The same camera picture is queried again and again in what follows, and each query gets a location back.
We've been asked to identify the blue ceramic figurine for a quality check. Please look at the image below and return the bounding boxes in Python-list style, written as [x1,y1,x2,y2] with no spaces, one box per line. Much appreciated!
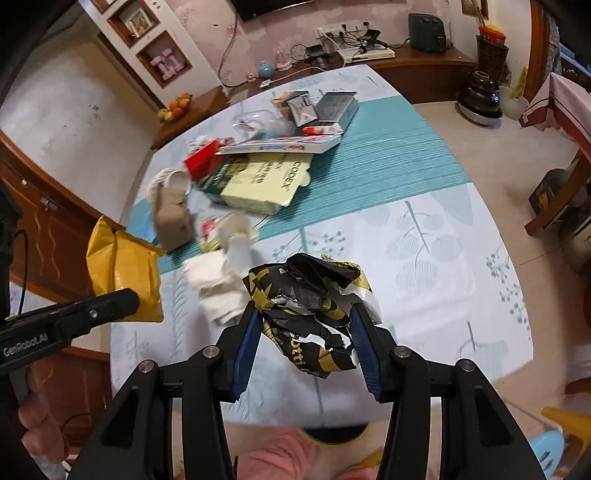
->
[257,60,274,79]

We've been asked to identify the pink trousers leg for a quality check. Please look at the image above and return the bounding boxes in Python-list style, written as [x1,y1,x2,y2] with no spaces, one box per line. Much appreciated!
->
[238,428,384,480]

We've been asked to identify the wooden cupboard door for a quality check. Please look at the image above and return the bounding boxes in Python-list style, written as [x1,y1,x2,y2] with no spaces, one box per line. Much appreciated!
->
[1,136,112,478]

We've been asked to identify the white Kinder chocolate box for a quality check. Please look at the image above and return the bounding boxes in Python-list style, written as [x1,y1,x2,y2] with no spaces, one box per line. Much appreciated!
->
[218,135,342,155]

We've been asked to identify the person's left hand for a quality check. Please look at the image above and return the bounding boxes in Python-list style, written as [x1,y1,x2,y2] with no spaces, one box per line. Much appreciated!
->
[18,392,68,464]

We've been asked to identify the framed picture on shelf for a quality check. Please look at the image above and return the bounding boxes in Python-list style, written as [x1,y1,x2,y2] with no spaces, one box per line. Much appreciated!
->
[120,6,154,39]

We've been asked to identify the small black white box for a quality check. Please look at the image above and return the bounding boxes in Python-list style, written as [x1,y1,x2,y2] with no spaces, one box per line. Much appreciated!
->
[286,91,318,127]

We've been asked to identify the black trash bin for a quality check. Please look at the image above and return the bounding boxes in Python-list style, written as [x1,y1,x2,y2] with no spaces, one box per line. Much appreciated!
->
[298,423,369,446]

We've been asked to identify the red green snack packet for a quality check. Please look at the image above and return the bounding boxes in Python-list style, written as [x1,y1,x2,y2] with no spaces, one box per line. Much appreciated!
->
[197,216,224,253]

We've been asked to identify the black television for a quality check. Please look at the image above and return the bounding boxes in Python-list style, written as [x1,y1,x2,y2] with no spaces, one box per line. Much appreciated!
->
[229,0,315,21]

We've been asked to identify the floral teal tablecloth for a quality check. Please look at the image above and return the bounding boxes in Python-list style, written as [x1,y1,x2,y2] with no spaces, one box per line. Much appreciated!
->
[110,66,534,428]

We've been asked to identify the pink dumbbells on shelf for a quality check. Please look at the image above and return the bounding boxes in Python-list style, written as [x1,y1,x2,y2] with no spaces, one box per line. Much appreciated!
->
[149,48,186,83]

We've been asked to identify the white set-top box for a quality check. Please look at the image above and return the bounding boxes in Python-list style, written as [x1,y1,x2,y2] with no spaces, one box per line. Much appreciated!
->
[337,46,396,64]

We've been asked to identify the plaid paper cup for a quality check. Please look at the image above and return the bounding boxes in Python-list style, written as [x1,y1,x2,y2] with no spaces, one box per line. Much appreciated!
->
[146,168,191,204]

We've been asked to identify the red white small wrapper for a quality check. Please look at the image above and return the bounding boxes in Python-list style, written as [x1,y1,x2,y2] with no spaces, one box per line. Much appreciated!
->
[303,124,344,136]

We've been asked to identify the white wall power strip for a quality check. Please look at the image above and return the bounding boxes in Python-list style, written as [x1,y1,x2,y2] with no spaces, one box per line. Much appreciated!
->
[315,20,368,39]

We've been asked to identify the crushed clear plastic bottle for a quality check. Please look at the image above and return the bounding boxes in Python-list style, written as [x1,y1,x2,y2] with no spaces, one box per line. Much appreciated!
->
[232,109,296,140]

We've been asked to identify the grey teal carton box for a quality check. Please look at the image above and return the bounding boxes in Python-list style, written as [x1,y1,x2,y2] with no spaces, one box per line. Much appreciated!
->
[315,91,359,134]

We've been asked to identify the black gold wrapper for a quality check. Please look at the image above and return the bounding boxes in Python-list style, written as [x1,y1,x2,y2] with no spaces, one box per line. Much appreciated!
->
[242,253,383,379]

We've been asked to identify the white tissue paper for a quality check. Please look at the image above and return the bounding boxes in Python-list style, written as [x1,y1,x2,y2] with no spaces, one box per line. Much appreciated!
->
[182,213,259,326]

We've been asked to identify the black electric cooker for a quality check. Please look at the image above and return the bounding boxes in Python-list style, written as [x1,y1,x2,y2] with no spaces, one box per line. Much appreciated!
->
[457,70,503,126]

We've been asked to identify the fruit bowl with oranges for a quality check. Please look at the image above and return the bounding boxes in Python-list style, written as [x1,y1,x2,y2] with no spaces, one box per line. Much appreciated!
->
[156,93,192,123]

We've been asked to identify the light blue plastic stool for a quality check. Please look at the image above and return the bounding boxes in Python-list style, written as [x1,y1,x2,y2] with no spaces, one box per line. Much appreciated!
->
[530,430,565,479]

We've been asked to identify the red snack wrapper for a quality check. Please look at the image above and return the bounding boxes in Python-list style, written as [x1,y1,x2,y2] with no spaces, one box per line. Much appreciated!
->
[183,139,223,183]

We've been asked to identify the yellow padded envelope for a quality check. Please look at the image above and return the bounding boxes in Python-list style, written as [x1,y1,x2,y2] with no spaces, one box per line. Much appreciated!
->
[86,216,165,323]

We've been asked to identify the wooden TV cabinet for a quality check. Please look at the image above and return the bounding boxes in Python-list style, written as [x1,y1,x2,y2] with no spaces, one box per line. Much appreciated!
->
[150,43,480,151]

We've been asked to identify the dark green toaster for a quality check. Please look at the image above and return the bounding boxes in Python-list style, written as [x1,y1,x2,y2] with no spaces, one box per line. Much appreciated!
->
[408,13,447,53]

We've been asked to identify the brown cardboard egg tray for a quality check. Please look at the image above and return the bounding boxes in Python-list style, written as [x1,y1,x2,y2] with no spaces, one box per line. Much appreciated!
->
[147,183,194,252]

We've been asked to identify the green yellow Codex box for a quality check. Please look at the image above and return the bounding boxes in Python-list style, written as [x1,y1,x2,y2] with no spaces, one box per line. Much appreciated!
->
[200,153,314,215]

